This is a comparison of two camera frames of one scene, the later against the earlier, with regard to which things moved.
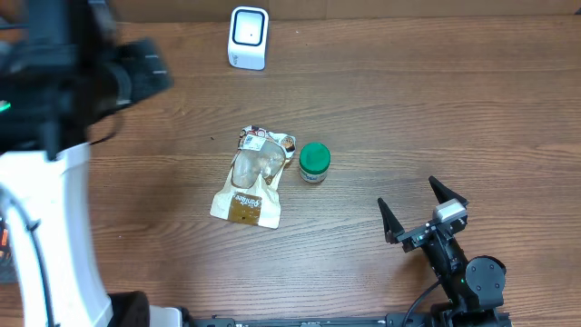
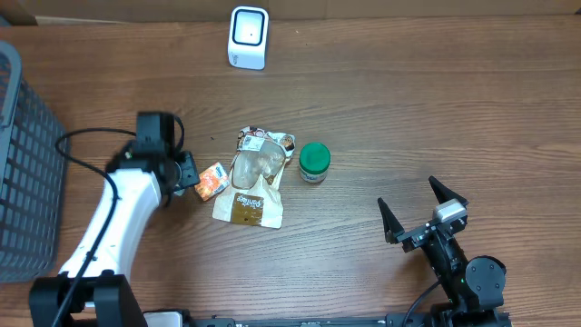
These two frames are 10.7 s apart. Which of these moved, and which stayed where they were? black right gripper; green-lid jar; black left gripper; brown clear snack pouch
Moved: black left gripper
Stayed: black right gripper; brown clear snack pouch; green-lid jar
